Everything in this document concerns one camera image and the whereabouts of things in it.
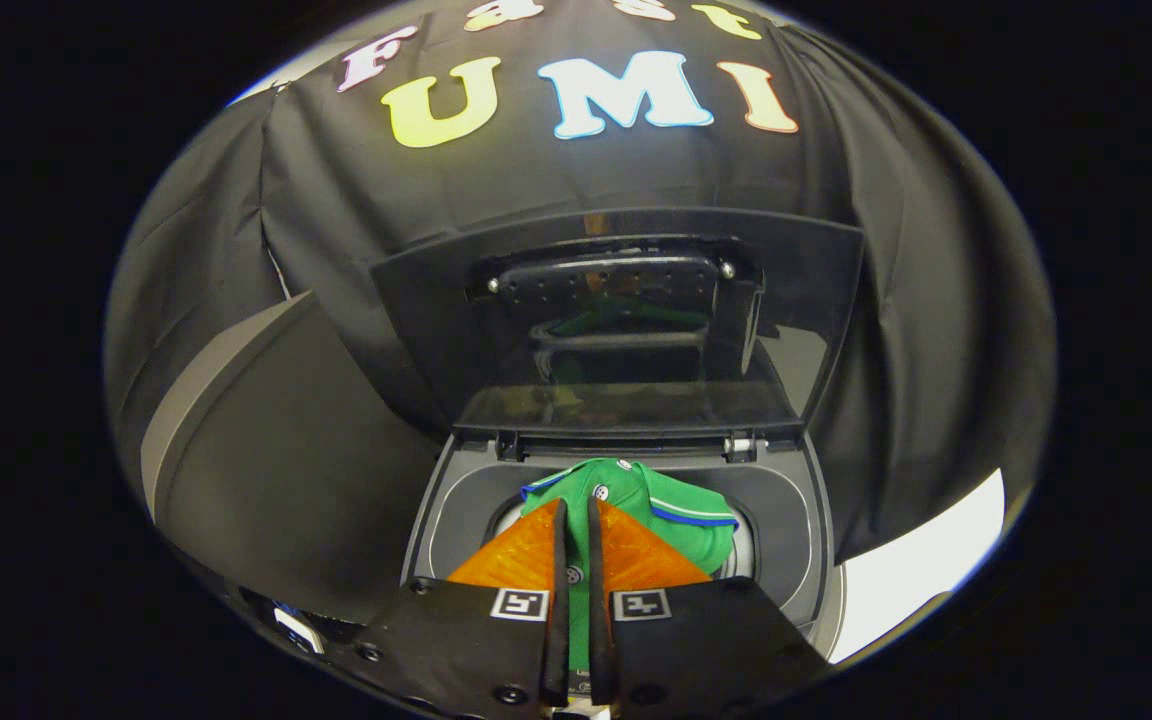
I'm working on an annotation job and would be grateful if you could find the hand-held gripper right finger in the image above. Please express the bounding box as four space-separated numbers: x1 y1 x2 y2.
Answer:
586 495 834 720

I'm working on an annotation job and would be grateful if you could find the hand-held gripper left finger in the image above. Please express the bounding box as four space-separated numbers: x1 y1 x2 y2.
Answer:
321 497 571 720

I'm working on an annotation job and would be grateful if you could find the green polo shirt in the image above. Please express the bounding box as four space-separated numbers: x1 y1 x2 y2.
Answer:
519 457 741 677

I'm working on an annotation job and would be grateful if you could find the grey top-load washing machine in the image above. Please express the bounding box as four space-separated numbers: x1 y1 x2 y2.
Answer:
400 428 848 663

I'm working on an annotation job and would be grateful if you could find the white flat sheet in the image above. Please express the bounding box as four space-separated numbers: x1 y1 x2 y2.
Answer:
828 467 1007 665

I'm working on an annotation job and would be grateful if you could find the grey cabinet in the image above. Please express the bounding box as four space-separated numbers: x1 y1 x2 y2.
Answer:
140 290 443 627

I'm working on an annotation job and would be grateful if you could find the black backdrop cloth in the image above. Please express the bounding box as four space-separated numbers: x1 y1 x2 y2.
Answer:
103 0 1058 566

